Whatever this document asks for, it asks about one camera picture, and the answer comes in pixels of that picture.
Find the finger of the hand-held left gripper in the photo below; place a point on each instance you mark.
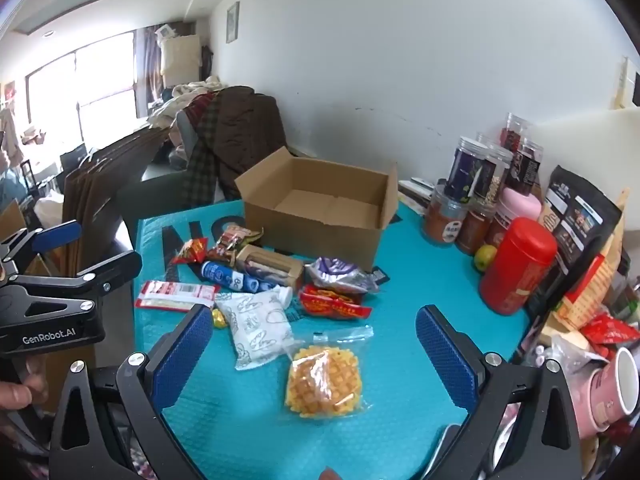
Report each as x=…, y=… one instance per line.
x=110, y=270
x=60, y=235

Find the large red packet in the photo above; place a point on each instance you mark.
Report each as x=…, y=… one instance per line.
x=610, y=332

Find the wall intercom panel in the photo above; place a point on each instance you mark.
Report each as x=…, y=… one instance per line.
x=627, y=85

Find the pink paper cups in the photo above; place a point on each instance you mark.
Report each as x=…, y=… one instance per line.
x=605, y=390

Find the green red snack packet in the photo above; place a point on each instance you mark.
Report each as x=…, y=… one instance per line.
x=232, y=240

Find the beige quilted board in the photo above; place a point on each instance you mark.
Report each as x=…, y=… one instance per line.
x=180, y=60

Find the pile of light clothes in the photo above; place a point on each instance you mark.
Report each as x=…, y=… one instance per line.
x=185, y=95

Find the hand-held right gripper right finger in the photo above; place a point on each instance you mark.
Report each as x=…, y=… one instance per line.
x=447, y=355

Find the cardboard box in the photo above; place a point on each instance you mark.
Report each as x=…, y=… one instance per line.
x=310, y=237

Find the purple silver snack packet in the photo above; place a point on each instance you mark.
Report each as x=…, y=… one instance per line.
x=335, y=272

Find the long red white packet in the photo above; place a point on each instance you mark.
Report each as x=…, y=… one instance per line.
x=170, y=292

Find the yellow green fruit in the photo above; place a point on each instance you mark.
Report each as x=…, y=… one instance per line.
x=485, y=258

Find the red striped cloth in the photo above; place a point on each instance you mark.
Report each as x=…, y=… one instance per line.
x=202, y=101

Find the waffle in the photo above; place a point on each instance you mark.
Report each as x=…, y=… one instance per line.
x=322, y=385

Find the white foam board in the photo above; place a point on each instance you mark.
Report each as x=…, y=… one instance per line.
x=580, y=140

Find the small red snack packet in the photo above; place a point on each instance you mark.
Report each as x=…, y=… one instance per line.
x=190, y=252

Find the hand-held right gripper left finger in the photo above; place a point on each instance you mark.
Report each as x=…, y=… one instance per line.
x=182, y=355

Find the window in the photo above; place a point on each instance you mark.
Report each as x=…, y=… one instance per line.
x=80, y=85

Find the orange patterned bag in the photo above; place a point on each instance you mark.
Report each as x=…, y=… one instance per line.
x=590, y=295

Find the plaid garment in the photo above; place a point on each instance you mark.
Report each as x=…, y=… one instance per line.
x=200, y=160

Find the gold window snack box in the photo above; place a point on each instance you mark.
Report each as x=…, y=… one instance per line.
x=270, y=265

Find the small black packet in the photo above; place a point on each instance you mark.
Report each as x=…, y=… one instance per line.
x=378, y=275

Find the red gold snack packet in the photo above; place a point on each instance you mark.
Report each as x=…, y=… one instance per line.
x=330, y=305

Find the clear jar red contents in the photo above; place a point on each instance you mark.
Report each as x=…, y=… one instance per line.
x=515, y=132

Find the black flat object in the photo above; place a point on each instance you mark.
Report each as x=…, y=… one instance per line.
x=412, y=199

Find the small wall picture frame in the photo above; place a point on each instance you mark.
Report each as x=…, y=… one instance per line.
x=232, y=22

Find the red plastic canister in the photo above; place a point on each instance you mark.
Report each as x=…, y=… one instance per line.
x=515, y=270

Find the teal mat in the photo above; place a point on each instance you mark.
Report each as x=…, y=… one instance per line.
x=240, y=410

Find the person's left hand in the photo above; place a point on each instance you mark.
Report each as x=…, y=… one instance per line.
x=20, y=395

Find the blue white tube packet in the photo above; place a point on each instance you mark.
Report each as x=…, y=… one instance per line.
x=225, y=275

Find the curtain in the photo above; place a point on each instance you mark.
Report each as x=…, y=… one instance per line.
x=145, y=70

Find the gold wrapped candy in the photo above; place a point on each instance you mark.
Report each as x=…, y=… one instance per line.
x=218, y=319

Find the clear jar with oats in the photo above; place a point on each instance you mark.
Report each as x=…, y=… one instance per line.
x=495, y=177

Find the stack of flat cardboard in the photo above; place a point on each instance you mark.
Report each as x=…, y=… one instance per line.
x=100, y=185

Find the white patterned snack packet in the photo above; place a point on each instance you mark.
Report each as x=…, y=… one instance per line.
x=255, y=325

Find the brown quilted jacket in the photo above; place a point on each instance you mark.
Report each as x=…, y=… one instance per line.
x=245, y=130

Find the black snack bag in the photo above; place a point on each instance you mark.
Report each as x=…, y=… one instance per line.
x=575, y=210

